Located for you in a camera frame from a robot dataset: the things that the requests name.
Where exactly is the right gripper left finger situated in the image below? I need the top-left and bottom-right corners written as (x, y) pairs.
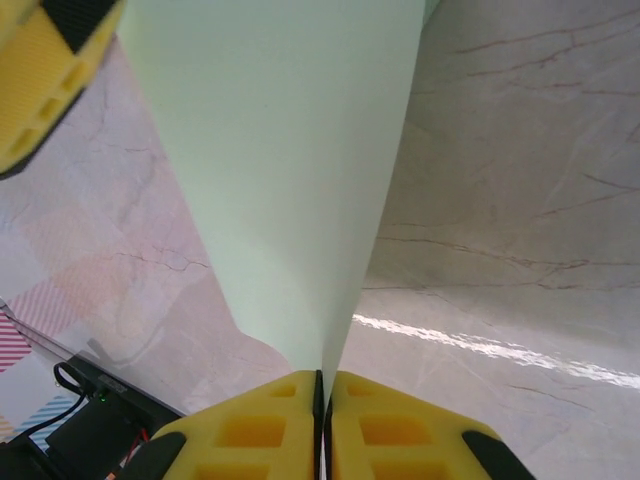
top-left (115, 369), bottom-right (321, 480)

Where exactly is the thin black cable loop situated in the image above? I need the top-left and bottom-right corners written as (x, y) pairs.
top-left (51, 361), bottom-right (89, 402)

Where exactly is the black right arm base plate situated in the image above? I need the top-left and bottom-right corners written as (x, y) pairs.
top-left (52, 349), bottom-right (184, 431)

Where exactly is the light green paper sheet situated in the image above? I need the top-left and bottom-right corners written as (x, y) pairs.
top-left (116, 0), bottom-right (444, 387)

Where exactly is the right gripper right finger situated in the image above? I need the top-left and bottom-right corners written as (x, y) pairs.
top-left (323, 369), bottom-right (532, 480)

